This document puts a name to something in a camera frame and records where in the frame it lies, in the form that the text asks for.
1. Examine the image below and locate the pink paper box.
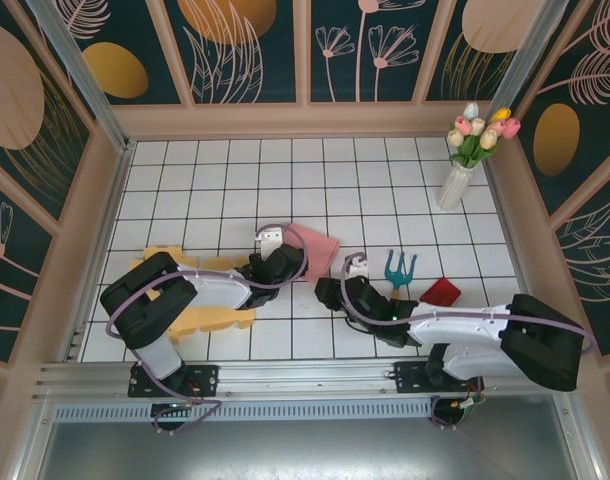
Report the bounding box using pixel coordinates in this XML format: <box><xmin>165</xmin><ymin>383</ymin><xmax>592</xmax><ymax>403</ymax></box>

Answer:
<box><xmin>287</xmin><ymin>223</ymin><xmax>341</xmax><ymax>282</ymax></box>

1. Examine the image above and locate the yellow paper box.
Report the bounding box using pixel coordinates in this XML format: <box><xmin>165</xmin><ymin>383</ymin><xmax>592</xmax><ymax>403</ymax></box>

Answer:
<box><xmin>129</xmin><ymin>244</ymin><xmax>256</xmax><ymax>344</ymax></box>

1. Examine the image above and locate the white ribbed vase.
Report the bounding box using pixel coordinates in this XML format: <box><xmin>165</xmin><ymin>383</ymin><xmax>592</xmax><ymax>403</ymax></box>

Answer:
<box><xmin>437</xmin><ymin>163</ymin><xmax>479</xmax><ymax>211</ymax></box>

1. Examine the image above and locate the grey metal sheet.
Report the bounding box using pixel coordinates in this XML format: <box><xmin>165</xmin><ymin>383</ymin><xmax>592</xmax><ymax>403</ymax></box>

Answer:
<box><xmin>14</xmin><ymin>419</ymin><xmax>610</xmax><ymax>480</ymax></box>

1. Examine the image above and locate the artificial tulip bouquet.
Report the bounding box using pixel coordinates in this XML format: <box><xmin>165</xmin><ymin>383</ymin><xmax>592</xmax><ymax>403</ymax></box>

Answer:
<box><xmin>445</xmin><ymin>101</ymin><xmax>522</xmax><ymax>169</ymax></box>

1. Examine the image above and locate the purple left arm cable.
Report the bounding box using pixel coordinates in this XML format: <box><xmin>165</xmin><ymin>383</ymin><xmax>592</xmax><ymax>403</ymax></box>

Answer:
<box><xmin>106</xmin><ymin>223</ymin><xmax>309</xmax><ymax>436</ymax></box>

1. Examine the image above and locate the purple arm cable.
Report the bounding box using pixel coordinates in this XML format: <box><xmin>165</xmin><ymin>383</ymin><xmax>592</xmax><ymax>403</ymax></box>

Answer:
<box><xmin>337</xmin><ymin>252</ymin><xmax>597</xmax><ymax>431</ymax></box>
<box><xmin>106</xmin><ymin>223</ymin><xmax>309</xmax><ymax>436</ymax></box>

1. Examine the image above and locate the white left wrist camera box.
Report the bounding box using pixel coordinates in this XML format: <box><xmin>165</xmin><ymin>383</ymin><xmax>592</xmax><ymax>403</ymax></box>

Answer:
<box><xmin>254</xmin><ymin>224</ymin><xmax>286</xmax><ymax>256</ymax></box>

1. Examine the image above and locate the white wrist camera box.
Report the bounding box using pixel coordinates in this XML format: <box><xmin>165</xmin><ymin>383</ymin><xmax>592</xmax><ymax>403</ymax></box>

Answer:
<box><xmin>254</xmin><ymin>224</ymin><xmax>286</xmax><ymax>256</ymax></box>
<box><xmin>344</xmin><ymin>254</ymin><xmax>371</xmax><ymax>279</ymax></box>

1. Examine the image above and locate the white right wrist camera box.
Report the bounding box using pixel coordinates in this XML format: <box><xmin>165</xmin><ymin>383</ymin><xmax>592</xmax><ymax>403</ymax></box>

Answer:
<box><xmin>344</xmin><ymin>254</ymin><xmax>371</xmax><ymax>279</ymax></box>

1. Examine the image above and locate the red garden shovel wooden handle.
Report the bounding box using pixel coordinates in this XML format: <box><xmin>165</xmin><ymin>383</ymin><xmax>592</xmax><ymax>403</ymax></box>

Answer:
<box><xmin>418</xmin><ymin>277</ymin><xmax>461</xmax><ymax>307</ymax></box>

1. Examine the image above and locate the aluminium table edge rail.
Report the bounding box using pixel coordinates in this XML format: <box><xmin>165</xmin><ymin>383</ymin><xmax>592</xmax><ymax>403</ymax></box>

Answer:
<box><xmin>32</xmin><ymin>353</ymin><xmax>581</xmax><ymax>401</ymax></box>

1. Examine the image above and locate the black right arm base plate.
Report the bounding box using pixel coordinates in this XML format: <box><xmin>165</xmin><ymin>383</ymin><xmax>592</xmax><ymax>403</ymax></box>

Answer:
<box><xmin>392</xmin><ymin>358</ymin><xmax>486</xmax><ymax>396</ymax></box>

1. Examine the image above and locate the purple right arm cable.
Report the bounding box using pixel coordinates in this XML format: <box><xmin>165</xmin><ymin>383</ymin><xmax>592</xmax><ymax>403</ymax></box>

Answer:
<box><xmin>337</xmin><ymin>252</ymin><xmax>597</xmax><ymax>431</ymax></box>

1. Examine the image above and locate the slotted grey cable duct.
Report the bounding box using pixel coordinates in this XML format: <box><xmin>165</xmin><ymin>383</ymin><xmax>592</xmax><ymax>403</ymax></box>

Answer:
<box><xmin>52</xmin><ymin>399</ymin><xmax>436</xmax><ymax>422</ymax></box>

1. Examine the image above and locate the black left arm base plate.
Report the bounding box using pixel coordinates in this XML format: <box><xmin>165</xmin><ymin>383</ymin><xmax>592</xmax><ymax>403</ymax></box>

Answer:
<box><xmin>127</xmin><ymin>363</ymin><xmax>221</xmax><ymax>399</ymax></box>

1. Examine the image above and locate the aluminium frame post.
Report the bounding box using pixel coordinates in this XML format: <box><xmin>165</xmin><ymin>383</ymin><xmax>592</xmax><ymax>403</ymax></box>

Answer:
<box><xmin>486</xmin><ymin>0</ymin><xmax>584</xmax><ymax>124</ymax></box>
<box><xmin>25</xmin><ymin>0</ymin><xmax>136</xmax><ymax>154</ymax></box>

